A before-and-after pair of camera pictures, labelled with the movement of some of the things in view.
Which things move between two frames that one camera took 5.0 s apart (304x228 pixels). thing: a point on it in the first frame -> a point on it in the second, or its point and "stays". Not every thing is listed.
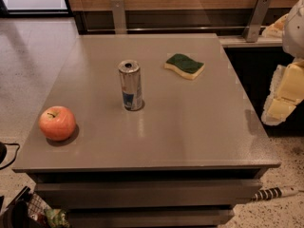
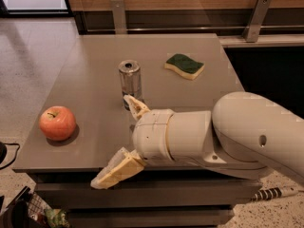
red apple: [57, 123] stays
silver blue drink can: [131, 85] stays
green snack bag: [56, 218] stays
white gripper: [294, 32] -> [151, 137]
